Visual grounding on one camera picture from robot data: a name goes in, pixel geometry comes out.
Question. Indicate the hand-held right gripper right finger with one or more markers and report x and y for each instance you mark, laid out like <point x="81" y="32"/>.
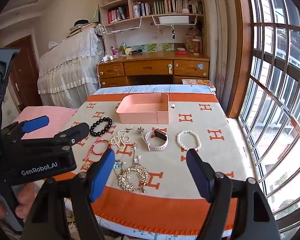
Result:
<point x="197" y="177"/>

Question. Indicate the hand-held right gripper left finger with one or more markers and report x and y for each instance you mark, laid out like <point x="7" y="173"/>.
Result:
<point x="101" y="177"/>

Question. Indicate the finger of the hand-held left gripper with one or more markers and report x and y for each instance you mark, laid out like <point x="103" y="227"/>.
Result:
<point x="36" y="124"/>
<point x="75" y="132"/>

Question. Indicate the gold rhinestone hair comb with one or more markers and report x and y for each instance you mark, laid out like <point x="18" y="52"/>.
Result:
<point x="125" y="177"/>

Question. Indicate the white smartwatch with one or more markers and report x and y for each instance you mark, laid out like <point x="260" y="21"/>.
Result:
<point x="162" y="143"/>

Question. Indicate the pink storage box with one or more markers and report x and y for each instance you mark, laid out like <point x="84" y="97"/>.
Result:
<point x="140" y="116"/>

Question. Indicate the person's left hand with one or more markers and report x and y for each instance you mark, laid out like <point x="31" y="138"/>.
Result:
<point x="25" y="197"/>

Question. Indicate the pink blanket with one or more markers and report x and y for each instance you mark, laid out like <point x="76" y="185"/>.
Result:
<point x="57" y="117"/>

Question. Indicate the orange letter print blanket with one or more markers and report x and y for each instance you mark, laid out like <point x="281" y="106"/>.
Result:
<point x="215" y="160"/>

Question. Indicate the brown wooden door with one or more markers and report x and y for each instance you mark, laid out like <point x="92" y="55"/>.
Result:
<point x="27" y="75"/>

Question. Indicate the white lace cover cloth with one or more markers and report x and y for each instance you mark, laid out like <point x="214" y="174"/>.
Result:
<point x="65" y="67"/>

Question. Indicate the white charger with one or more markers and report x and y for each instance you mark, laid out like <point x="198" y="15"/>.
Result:
<point x="108" y="58"/>

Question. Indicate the pink pen cup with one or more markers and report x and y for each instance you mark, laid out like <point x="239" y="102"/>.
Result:
<point x="116" y="52"/>

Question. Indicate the magazine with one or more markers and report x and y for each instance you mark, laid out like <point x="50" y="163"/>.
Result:
<point x="197" y="83"/>

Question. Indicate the wooden desk with drawers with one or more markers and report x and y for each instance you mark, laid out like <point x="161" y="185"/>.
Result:
<point x="147" y="67"/>

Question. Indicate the black flashlight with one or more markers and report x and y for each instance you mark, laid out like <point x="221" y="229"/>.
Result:
<point x="136" y="52"/>

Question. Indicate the pile of books and papers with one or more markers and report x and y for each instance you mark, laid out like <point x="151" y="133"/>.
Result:
<point x="82" y="28"/>

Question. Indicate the black hat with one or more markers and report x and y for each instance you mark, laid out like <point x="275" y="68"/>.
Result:
<point x="81" y="22"/>

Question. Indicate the green white drawer lock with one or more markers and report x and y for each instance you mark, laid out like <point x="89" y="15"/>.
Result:
<point x="169" y="68"/>

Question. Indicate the green leaf picture strip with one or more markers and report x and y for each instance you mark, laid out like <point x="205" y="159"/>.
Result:
<point x="152" y="47"/>

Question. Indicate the row of red books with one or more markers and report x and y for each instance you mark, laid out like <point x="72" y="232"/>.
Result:
<point x="115" y="15"/>

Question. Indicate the small red box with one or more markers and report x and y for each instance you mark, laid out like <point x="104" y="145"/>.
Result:
<point x="181" y="52"/>

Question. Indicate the floral canister with white lid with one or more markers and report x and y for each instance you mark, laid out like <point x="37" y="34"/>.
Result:
<point x="196" y="46"/>

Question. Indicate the pale floral curtain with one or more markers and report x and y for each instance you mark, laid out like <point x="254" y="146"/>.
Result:
<point x="215" y="42"/>

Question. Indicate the row of mixed books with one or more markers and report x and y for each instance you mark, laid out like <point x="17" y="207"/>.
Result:
<point x="185" y="5"/>
<point x="150" y="8"/>

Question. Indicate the white plastic tray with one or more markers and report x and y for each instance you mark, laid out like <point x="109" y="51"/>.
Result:
<point x="173" y="19"/>

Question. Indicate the metal window grille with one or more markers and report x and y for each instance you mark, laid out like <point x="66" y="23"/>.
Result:
<point x="277" y="25"/>

